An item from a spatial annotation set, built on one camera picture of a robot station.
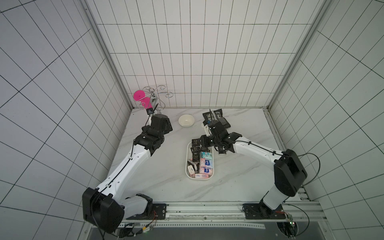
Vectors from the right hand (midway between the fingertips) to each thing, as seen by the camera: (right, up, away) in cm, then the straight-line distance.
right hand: (193, 142), depth 85 cm
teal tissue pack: (+8, -8, +3) cm, 11 cm away
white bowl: (-5, +12, +22) cm, 26 cm away
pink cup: (-33, +28, +3) cm, 43 cm away
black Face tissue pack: (+1, 0, +1) cm, 1 cm away
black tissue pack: (+1, -6, +8) cm, 10 cm away
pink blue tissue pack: (+7, -12, -3) cm, 14 cm away
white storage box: (-3, -10, +7) cm, 13 cm away
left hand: (-20, +10, -5) cm, 22 cm away
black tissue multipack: (+17, +16, +28) cm, 36 cm away
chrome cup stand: (-22, +23, +3) cm, 32 cm away
